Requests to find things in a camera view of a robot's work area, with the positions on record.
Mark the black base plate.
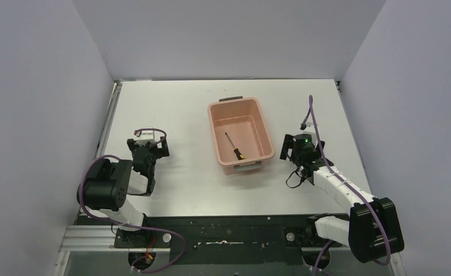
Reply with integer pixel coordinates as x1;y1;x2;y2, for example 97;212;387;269
75;213;382;267

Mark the black yellow screwdriver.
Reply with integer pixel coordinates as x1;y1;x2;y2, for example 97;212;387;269
225;132;245;160

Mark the aluminium front rail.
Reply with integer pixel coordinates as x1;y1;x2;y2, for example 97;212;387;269
62;221;302;252

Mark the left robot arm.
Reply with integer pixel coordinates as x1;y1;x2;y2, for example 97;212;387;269
77;136;169;232

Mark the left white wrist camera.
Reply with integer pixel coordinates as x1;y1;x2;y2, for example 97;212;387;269
134;128;156;146

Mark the left side aluminium rail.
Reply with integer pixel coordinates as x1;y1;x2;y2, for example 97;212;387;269
95;80;122;157

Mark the aluminium rail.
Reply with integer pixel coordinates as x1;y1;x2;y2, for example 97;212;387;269
62;221;302;252
95;80;122;157

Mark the pink plastic bin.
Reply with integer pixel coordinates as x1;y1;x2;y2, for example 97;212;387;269
207;96;275;175

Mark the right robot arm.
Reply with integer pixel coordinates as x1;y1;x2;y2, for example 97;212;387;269
280;133;405;263

